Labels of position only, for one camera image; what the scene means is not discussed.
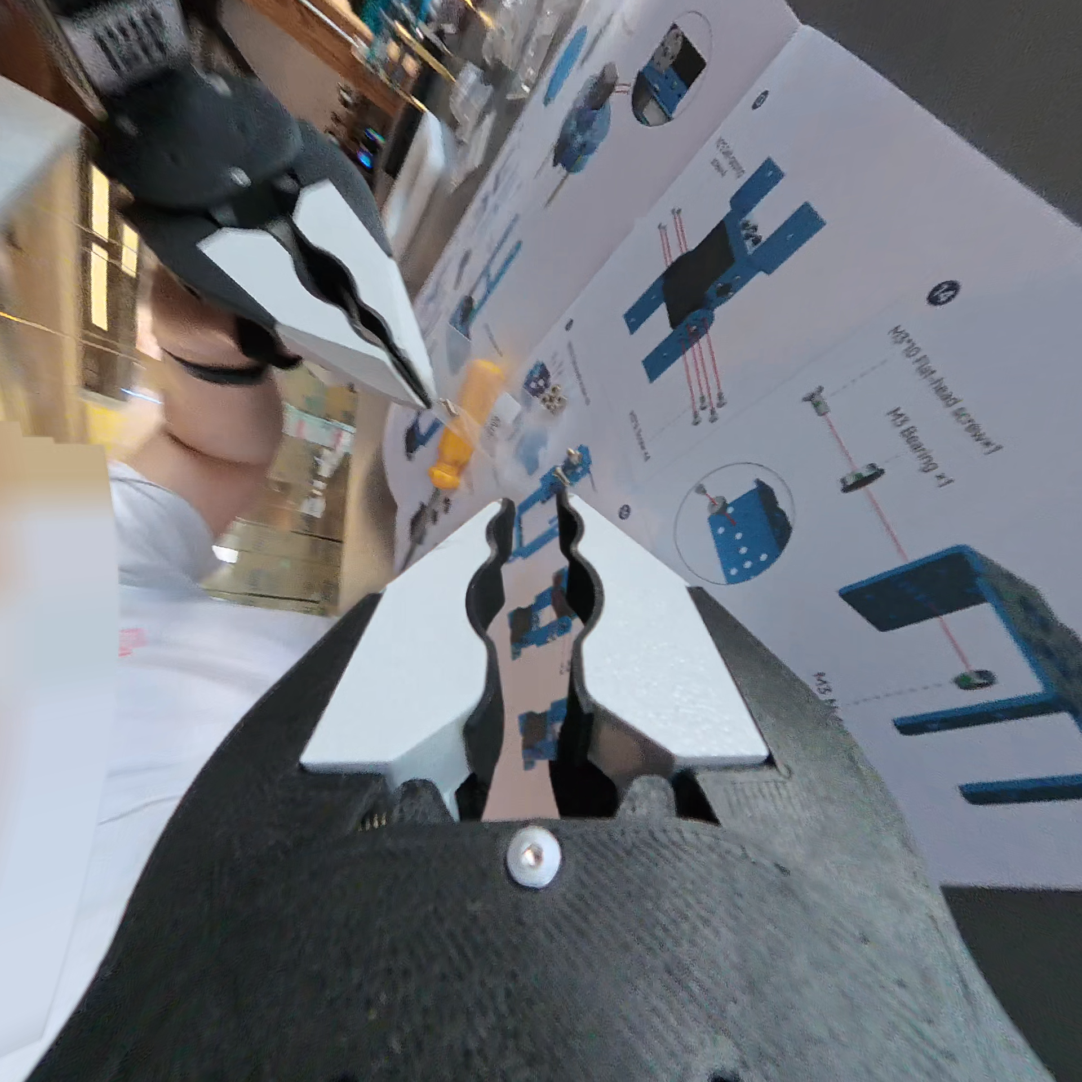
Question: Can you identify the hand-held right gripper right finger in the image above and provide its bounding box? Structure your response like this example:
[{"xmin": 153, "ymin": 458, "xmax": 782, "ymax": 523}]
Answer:
[{"xmin": 555, "ymin": 493, "xmax": 772, "ymax": 800}]

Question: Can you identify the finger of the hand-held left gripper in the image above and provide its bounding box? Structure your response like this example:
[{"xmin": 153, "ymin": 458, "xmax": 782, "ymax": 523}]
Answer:
[
  {"xmin": 290, "ymin": 180, "xmax": 439, "ymax": 402},
  {"xmin": 197, "ymin": 227, "xmax": 432, "ymax": 411}
]

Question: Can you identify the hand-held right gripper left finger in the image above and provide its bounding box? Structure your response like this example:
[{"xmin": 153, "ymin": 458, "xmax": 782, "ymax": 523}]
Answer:
[{"xmin": 298, "ymin": 499, "xmax": 517, "ymax": 821}]

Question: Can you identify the person's left forearm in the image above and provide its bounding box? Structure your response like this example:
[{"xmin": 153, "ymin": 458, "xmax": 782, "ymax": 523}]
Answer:
[{"xmin": 127, "ymin": 367, "xmax": 287, "ymax": 475}]

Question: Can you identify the person's left hand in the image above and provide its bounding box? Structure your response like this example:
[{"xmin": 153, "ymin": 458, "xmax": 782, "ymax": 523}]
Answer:
[{"xmin": 148, "ymin": 270, "xmax": 280, "ymax": 369}]

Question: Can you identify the printed assembly instruction sheet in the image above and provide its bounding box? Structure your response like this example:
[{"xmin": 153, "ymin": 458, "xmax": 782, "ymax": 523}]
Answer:
[{"xmin": 380, "ymin": 0, "xmax": 1082, "ymax": 889}]

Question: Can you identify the wooden post with outlet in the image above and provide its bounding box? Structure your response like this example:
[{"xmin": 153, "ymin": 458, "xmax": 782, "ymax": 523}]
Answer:
[{"xmin": 241, "ymin": 0, "xmax": 424, "ymax": 115}]

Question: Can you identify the yellow handled screwdriver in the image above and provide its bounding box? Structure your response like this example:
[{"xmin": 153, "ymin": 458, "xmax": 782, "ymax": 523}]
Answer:
[{"xmin": 427, "ymin": 359, "xmax": 508, "ymax": 491}]

